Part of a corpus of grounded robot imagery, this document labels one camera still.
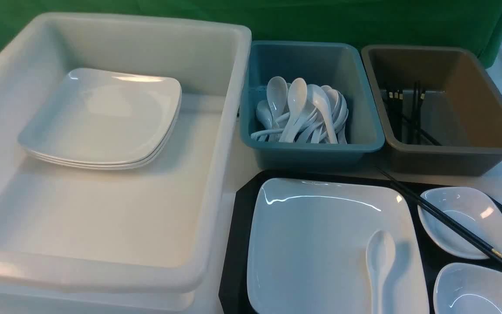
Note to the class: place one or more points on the large white square plate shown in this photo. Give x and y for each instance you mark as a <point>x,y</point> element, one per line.
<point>307,249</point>

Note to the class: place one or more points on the white spoon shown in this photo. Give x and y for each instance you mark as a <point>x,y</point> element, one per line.
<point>296,98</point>
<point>380,254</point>
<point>277,90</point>
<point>320,100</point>

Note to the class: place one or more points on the black chopstick pair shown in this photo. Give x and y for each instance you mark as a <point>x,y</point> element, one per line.
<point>462,231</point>

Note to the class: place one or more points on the black serving tray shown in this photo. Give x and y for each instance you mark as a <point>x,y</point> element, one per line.
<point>233,284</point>

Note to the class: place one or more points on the brown plastic bin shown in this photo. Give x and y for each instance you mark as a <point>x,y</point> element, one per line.
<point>462,108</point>

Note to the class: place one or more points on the middle stacked white plate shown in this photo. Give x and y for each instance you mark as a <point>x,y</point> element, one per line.
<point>155,158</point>

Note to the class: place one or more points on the large white plastic tub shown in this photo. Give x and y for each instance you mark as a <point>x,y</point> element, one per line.
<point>138,238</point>

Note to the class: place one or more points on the teal plastic bin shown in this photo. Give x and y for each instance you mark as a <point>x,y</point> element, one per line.
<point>335,64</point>

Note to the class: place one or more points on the white small bowl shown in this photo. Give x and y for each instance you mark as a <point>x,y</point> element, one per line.
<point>463,288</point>
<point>470,207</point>

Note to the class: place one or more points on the black chopsticks in bin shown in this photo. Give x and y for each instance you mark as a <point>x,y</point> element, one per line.
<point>408,127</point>

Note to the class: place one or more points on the green cloth backdrop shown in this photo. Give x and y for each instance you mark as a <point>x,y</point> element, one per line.
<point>475,25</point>

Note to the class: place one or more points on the top stacked white plate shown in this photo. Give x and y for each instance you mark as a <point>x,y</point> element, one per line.
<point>103,119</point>

